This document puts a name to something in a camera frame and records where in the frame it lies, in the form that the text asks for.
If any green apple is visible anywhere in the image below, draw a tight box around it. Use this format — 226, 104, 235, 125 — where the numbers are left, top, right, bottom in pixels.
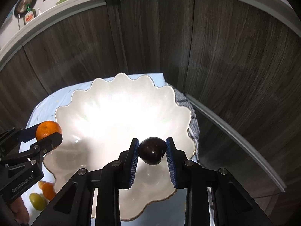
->
29, 193, 47, 211

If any hanging steel frying pan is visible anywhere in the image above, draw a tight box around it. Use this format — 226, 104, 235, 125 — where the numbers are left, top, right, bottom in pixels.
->
14, 0, 37, 18

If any green dish soap bottle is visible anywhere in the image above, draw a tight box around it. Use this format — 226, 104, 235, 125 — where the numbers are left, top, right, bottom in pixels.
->
24, 4, 36, 25

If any left hand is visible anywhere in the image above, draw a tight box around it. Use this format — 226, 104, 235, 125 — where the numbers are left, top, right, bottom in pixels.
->
9, 197, 30, 224

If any orange tangerine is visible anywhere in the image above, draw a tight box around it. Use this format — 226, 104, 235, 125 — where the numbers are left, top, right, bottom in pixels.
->
35, 120, 62, 141
42, 182, 56, 201

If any dark purple plum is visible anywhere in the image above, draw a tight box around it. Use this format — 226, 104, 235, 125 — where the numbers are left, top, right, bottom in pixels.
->
138, 137, 167, 165

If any white scalloped ceramic bowl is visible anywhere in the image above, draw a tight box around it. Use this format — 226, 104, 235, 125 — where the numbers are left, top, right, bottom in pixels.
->
42, 72, 198, 222

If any grey checkered towel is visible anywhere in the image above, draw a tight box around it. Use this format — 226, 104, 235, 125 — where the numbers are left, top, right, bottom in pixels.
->
173, 88, 200, 163

